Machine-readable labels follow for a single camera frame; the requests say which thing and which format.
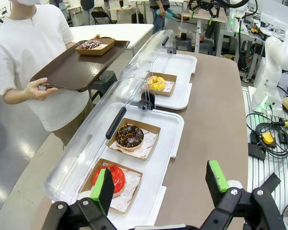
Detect aluminium slotted mounting table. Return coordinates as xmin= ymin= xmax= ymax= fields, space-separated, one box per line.
xmin=241 ymin=85 xmax=288 ymax=230

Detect brown serving tray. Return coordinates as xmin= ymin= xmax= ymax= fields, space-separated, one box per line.
xmin=30 ymin=36 xmax=131 ymax=93

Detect pink sprinkled donut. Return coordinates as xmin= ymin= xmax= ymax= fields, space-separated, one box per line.
xmin=74 ymin=38 xmax=116 ymax=56

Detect chocolate donut with nuts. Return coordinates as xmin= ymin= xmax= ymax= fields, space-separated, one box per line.
xmin=115 ymin=123 xmax=144 ymax=150

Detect yellow glazed donut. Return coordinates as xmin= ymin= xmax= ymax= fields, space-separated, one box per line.
xmin=146 ymin=75 xmax=167 ymax=92

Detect yellow handheld pendant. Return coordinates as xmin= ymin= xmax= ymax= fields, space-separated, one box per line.
xmin=261 ymin=132 xmax=277 ymax=147

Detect dark round stool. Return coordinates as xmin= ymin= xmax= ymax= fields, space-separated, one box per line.
xmin=87 ymin=71 xmax=118 ymax=103

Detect person's right forearm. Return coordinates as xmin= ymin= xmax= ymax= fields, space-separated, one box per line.
xmin=1 ymin=87 xmax=29 ymax=105

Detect black folding chair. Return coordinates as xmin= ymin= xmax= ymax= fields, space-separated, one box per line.
xmin=91 ymin=11 xmax=112 ymax=24

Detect white printed paper liner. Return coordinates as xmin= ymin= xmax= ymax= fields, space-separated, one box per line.
xmin=109 ymin=130 xmax=158 ymax=160
xmin=164 ymin=80 xmax=175 ymax=93
xmin=110 ymin=167 xmax=143 ymax=211

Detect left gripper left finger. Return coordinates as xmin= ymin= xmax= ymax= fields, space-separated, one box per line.
xmin=42 ymin=166 xmax=118 ymax=230

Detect grey round stool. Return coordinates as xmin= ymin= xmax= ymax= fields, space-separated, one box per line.
xmin=175 ymin=38 xmax=192 ymax=52

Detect brown top white table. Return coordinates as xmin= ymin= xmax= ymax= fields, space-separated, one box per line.
xmin=182 ymin=9 xmax=228 ymax=53

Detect black rectangular box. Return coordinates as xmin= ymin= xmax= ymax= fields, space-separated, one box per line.
xmin=248 ymin=142 xmax=266 ymax=161

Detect black rectangular plate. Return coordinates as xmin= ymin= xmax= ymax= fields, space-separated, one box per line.
xmin=253 ymin=172 xmax=281 ymax=192

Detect bystander in blue jeans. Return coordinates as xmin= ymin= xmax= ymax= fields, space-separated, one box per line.
xmin=148 ymin=0 xmax=180 ymax=34

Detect black cable bundle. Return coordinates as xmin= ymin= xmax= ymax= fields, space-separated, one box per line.
xmin=246 ymin=112 xmax=288 ymax=156

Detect yellow donut in box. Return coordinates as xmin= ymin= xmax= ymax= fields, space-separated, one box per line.
xmin=141 ymin=71 xmax=178 ymax=97

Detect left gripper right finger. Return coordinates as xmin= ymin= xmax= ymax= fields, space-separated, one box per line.
xmin=199 ymin=160 xmax=288 ymax=230

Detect white curved table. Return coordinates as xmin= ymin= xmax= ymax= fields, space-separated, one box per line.
xmin=69 ymin=23 xmax=155 ymax=50

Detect chocolate donut in box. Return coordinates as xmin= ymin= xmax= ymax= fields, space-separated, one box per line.
xmin=107 ymin=117 xmax=161 ymax=161

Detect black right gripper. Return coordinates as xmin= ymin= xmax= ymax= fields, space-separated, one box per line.
xmin=187 ymin=0 xmax=228 ymax=26

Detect chocolate donut colourful sprinkles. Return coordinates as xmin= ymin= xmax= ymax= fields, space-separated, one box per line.
xmin=80 ymin=40 xmax=102 ymax=50

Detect person in white shirt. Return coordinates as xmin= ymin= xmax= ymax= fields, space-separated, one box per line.
xmin=0 ymin=0 xmax=98 ymax=147

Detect white display case tray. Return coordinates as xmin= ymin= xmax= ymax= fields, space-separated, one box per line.
xmin=131 ymin=53 xmax=198 ymax=110
xmin=76 ymin=103 xmax=185 ymax=228

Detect person's right hand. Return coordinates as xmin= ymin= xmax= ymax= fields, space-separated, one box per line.
xmin=24 ymin=76 xmax=60 ymax=101

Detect clear plastic display cover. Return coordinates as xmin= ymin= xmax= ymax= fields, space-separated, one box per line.
xmin=43 ymin=77 xmax=154 ymax=203
xmin=118 ymin=29 xmax=176 ymax=96

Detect red glazed donut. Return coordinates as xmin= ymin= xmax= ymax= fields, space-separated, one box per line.
xmin=93 ymin=165 xmax=126 ymax=194

